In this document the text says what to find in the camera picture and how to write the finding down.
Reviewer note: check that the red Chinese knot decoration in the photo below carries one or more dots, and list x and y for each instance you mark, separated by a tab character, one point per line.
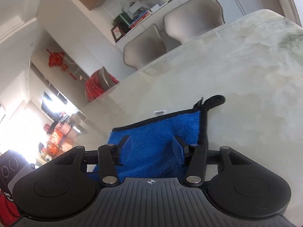
56	59

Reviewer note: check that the red cloth on chair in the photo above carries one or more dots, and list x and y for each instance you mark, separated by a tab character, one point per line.
93	88

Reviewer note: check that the beige dining chair right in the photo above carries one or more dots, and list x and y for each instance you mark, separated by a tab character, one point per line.
192	19

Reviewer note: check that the pink round container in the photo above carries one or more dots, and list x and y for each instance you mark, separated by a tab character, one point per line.
66	129

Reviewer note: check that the beige dining chair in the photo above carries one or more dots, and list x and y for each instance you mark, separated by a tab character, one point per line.
192	19
144	49

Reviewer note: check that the stack of books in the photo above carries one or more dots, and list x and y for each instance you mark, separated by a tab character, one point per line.
138	20

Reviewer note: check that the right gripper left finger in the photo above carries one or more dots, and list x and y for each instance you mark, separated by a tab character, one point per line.
122	150

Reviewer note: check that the grey chair with red cloth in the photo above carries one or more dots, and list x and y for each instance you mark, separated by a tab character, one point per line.
105	79

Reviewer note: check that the grey and blue towel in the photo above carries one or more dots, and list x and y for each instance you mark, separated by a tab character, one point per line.
152	155

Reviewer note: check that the red sleeve forearm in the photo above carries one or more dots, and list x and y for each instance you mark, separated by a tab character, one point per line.
8	211

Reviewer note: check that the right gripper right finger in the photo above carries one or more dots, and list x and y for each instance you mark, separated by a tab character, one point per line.
181	151

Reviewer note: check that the beige dining chair left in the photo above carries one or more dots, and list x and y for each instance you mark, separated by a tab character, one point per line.
144	49

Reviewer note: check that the orange box on table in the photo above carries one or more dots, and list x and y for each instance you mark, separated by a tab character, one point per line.
57	143

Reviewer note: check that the framed picture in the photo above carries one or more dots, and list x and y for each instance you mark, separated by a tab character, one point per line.
117	32

